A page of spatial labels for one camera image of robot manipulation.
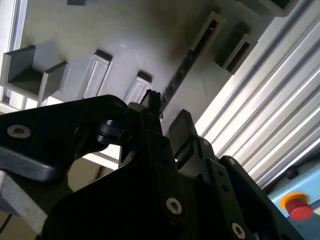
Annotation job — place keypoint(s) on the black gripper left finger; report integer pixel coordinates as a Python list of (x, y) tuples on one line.
[(50, 130)]

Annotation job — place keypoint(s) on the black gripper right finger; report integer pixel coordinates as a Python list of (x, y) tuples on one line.
[(220, 180)]

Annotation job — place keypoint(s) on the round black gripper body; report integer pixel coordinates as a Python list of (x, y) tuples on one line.
[(112, 212)]

